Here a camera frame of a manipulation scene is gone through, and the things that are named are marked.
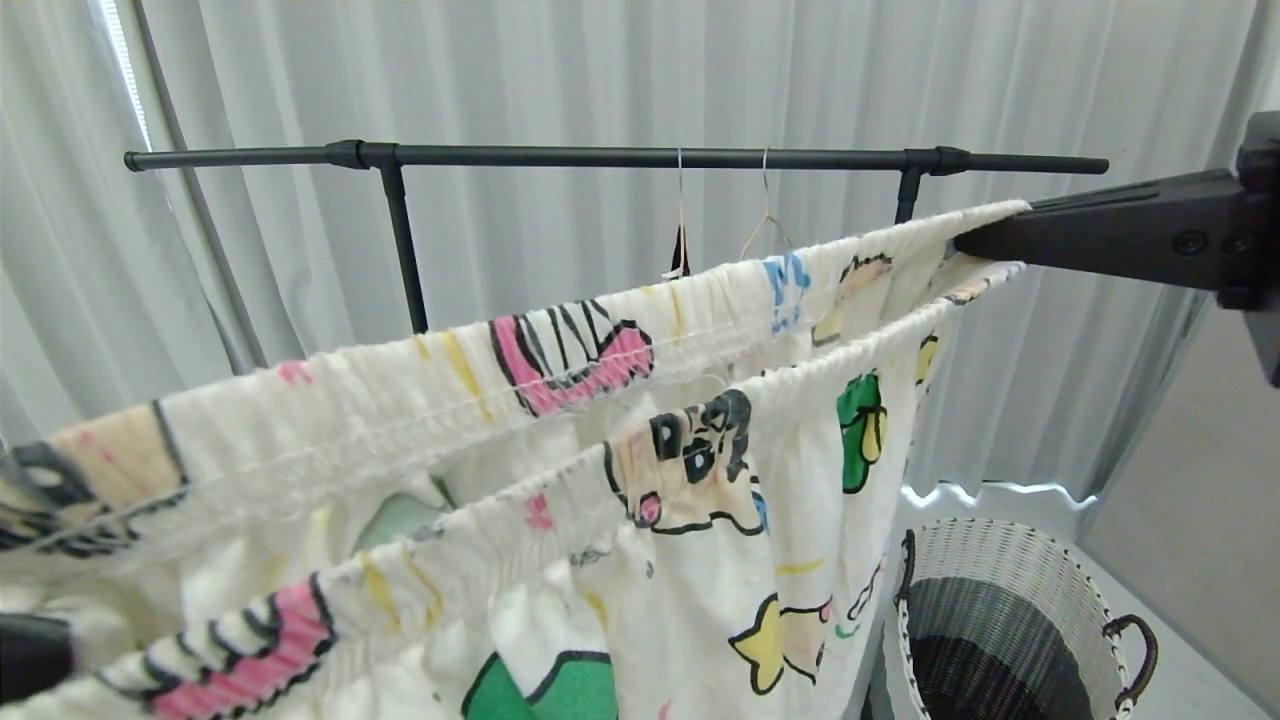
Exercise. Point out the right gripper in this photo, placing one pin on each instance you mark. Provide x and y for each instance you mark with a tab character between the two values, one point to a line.
1260	250

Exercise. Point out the pink clothes hanger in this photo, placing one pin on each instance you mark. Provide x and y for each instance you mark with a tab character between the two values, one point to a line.
680	200
765	200

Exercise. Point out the black garment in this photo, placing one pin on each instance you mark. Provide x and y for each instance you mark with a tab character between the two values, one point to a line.
681	250

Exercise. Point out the cream printed garment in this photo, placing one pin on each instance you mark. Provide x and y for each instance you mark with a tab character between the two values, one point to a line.
700	520

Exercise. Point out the white laundry basket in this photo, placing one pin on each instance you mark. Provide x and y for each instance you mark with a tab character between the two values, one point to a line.
1000	560

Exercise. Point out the black clothes rack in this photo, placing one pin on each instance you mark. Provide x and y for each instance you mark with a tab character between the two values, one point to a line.
550	157

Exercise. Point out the white curtain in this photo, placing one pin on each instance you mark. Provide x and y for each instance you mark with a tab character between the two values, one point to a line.
500	60

